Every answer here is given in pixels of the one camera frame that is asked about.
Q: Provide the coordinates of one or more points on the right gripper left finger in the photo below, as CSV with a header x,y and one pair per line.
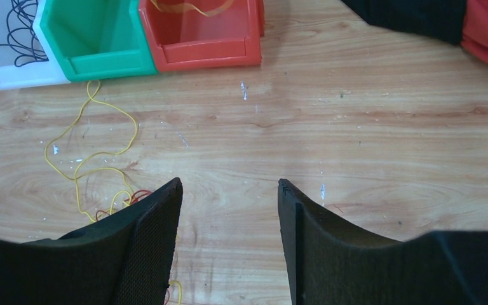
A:
x,y
125,258

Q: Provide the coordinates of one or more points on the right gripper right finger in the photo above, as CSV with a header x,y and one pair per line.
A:
x,y
333,261

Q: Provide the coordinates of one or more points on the green plastic bin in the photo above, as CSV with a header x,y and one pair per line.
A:
x,y
97,39

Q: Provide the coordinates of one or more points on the red plastic bin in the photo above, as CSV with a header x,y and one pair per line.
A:
x,y
185,35

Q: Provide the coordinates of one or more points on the white plastic bin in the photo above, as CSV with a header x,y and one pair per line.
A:
x,y
26,58

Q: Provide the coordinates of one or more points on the black shirt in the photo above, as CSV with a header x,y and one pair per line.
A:
x,y
437,19

